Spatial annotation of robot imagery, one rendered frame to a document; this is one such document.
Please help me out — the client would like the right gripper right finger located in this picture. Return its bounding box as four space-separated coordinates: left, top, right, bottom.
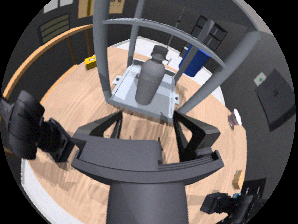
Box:
173 109 221 163

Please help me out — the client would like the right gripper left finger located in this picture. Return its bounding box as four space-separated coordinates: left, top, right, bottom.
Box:
76 109 124 139

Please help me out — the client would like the grey bottle with dark cap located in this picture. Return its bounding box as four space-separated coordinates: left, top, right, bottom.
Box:
134 45 169 105

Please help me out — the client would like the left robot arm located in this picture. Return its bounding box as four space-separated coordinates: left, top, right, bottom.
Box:
0 91 71 163

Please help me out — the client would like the grey and pink yogurt cup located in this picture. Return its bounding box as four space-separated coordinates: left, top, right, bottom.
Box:
229 109 241 125

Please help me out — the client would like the grey metal shelving unit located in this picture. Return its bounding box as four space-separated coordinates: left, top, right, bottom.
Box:
93 0 261 123

